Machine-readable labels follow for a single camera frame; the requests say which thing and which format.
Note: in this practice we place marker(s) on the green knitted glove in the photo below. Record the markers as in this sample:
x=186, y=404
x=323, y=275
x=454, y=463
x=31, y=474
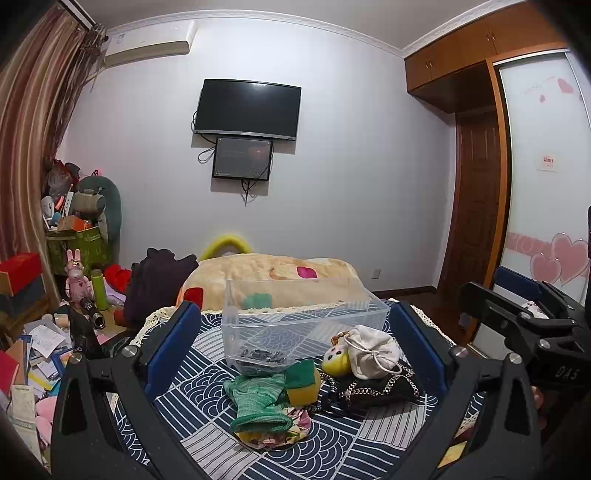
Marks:
x=256, y=399

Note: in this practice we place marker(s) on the black flashlight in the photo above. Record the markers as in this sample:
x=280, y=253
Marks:
x=94, y=315

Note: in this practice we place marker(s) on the yellow green sponge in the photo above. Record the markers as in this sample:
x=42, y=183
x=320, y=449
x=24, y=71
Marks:
x=303, y=382

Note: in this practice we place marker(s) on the pink plush toy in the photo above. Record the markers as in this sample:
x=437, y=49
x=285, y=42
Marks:
x=44, y=413

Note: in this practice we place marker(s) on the floral patterned cloth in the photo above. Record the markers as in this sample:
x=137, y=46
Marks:
x=292, y=425

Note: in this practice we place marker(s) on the red box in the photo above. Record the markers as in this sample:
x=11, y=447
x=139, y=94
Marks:
x=18, y=272

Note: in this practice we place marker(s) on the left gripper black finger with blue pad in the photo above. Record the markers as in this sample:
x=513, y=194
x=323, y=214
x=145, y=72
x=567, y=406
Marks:
x=505, y=442
x=86, y=442

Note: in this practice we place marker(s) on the green storage box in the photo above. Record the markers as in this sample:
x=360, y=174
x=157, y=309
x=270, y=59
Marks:
x=95, y=251

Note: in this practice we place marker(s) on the white air conditioner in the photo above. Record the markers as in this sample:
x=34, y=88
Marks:
x=152, y=41

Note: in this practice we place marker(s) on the beige patchwork blanket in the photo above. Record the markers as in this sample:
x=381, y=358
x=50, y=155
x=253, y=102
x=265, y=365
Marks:
x=206, y=284

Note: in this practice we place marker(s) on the pink rabbit doll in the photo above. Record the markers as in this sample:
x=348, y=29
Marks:
x=77, y=285

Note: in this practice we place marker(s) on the blue patterned tablecloth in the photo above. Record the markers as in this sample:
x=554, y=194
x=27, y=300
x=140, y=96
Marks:
x=359, y=444

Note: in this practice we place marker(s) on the grey-green neck pillow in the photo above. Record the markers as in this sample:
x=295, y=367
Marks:
x=98, y=200

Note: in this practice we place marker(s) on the white sliding door with hearts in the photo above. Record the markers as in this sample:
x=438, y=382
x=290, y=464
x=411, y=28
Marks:
x=546, y=99

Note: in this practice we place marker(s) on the dark purple garment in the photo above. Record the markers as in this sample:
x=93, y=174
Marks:
x=154, y=283

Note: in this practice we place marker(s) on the green thermos bottle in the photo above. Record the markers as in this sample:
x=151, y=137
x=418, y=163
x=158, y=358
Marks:
x=98, y=285

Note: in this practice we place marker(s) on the brown wooden door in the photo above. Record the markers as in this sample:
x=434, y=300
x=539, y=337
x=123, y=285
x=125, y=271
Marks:
x=476, y=200

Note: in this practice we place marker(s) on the clear plastic storage bin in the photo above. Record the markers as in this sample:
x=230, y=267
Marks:
x=267, y=326

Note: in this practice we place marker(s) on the red plush item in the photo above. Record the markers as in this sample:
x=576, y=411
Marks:
x=117, y=278

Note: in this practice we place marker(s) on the brown wooden wardrobe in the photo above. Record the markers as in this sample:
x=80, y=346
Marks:
x=452, y=73

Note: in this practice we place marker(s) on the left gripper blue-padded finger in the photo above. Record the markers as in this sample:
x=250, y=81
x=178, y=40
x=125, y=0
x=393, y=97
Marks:
x=517, y=283

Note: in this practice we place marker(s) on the wall-mounted black television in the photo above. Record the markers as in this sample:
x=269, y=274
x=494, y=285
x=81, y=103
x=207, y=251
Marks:
x=248, y=108

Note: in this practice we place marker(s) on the yellow plush chick toy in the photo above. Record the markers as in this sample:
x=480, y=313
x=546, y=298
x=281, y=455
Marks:
x=336, y=362

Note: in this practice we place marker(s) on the small black wall monitor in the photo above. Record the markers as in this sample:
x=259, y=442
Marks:
x=237, y=158

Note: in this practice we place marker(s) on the striped brown curtain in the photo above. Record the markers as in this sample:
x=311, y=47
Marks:
x=41, y=82

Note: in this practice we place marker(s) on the person's hand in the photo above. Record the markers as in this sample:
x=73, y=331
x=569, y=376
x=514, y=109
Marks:
x=538, y=397

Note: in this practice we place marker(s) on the black cloth with chain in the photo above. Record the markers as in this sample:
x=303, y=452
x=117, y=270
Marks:
x=349, y=392

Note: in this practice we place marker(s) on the yellow plush arch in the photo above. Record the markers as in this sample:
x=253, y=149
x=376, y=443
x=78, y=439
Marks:
x=225, y=242

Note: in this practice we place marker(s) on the white drawstring pouch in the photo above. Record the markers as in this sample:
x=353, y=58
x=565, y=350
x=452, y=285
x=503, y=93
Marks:
x=373, y=353

